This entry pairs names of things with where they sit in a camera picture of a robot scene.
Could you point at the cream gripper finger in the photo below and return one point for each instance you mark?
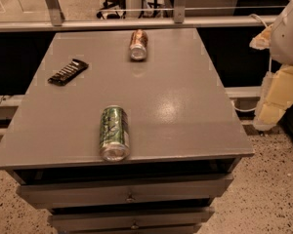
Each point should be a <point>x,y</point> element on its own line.
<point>262,40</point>

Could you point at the green drink can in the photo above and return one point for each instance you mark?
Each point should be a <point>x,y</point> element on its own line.
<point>114,134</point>

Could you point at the orange drink can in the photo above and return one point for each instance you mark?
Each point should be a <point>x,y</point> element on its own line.
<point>138,45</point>

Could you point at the black office chair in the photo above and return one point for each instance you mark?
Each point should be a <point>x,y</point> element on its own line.
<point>112,0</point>

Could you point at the black snack bar wrapper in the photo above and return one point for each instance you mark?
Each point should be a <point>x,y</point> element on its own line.
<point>68,73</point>

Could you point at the grey top drawer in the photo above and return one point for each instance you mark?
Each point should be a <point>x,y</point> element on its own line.
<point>124,191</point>

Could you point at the grey drawer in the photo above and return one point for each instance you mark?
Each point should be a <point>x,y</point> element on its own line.
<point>130,220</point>
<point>124,191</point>

